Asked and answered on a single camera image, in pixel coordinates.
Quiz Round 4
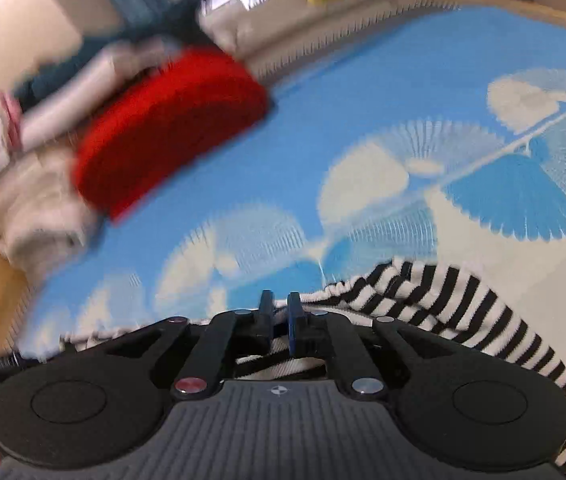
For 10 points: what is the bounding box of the red folded blanket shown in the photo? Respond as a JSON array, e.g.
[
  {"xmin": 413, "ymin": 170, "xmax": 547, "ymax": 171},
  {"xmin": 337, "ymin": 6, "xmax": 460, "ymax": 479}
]
[{"xmin": 71, "ymin": 47, "xmax": 270, "ymax": 220}]

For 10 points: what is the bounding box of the dark teal shark plush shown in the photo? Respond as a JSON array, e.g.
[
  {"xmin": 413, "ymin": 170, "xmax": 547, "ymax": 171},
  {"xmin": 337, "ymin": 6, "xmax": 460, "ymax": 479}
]
[{"xmin": 12, "ymin": 0, "xmax": 213, "ymax": 112}]

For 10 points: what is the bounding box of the blue white fan-pattern bedsheet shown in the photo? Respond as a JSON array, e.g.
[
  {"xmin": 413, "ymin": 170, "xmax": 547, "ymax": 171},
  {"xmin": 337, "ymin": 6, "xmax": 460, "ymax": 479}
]
[{"xmin": 17, "ymin": 6, "xmax": 566, "ymax": 356}]

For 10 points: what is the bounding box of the white folded pillow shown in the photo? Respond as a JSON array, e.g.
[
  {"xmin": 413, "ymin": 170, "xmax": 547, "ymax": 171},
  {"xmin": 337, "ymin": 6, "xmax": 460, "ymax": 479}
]
[{"xmin": 19, "ymin": 38, "xmax": 179, "ymax": 145}]

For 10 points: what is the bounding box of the cream folded quilt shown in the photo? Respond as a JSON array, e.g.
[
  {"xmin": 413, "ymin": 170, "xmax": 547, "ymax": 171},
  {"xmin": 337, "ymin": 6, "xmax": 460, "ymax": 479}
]
[{"xmin": 0, "ymin": 145, "xmax": 100, "ymax": 281}]

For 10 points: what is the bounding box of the white plush toy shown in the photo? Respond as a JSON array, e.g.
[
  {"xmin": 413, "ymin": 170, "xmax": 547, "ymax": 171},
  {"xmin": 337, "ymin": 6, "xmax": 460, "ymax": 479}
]
[{"xmin": 199, "ymin": 0, "xmax": 265, "ymax": 60}]

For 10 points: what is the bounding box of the black white striped garment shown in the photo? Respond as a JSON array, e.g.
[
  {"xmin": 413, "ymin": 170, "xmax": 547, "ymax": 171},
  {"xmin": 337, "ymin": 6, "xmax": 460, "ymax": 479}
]
[{"xmin": 60, "ymin": 256, "xmax": 566, "ymax": 480}]

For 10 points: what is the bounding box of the pink white folded cloth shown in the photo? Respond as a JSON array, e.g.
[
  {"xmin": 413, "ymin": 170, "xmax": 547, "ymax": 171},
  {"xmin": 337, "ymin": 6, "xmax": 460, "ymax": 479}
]
[{"xmin": 0, "ymin": 91, "xmax": 22, "ymax": 171}]

